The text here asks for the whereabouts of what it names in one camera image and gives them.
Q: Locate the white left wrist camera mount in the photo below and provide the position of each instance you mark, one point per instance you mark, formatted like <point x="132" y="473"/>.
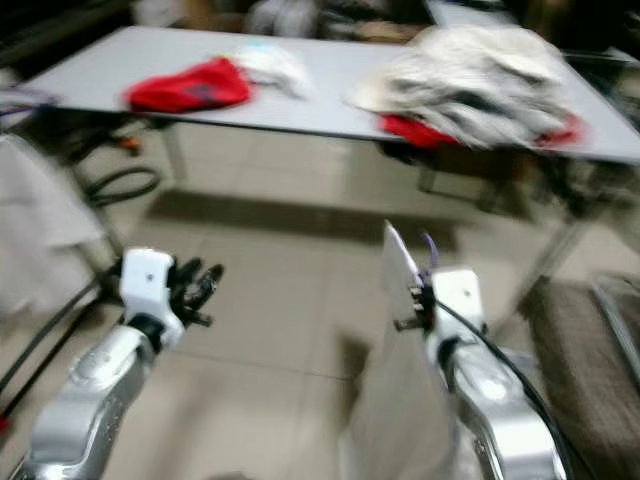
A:
<point x="145" y="280"/>

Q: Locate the white beige garment pile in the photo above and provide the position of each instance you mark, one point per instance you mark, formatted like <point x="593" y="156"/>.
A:
<point x="470" y="80"/>

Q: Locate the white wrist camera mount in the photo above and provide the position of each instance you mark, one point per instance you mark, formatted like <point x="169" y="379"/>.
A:
<point x="460" y="295"/>
<point x="145" y="280"/>

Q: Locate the grey table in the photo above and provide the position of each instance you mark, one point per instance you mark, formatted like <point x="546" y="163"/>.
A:
<point x="335" y="75"/>

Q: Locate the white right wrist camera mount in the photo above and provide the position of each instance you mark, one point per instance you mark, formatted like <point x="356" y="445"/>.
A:
<point x="460" y="295"/>

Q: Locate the grey brown rug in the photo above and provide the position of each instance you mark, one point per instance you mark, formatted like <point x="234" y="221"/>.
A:
<point x="580" y="390"/>

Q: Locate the red shirt dark print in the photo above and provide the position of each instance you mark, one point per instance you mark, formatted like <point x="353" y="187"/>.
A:
<point x="190" y="88"/>

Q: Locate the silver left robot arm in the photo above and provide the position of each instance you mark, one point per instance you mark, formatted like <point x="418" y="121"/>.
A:
<point x="80" y="400"/>

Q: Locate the white bundle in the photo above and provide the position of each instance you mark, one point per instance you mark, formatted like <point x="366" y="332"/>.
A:
<point x="282" y="18"/>

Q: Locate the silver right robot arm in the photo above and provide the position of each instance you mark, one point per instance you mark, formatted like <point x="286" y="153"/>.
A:
<point x="500" y="405"/>

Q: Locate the small white garment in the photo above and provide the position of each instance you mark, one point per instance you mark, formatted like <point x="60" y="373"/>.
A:
<point x="280" y="68"/>

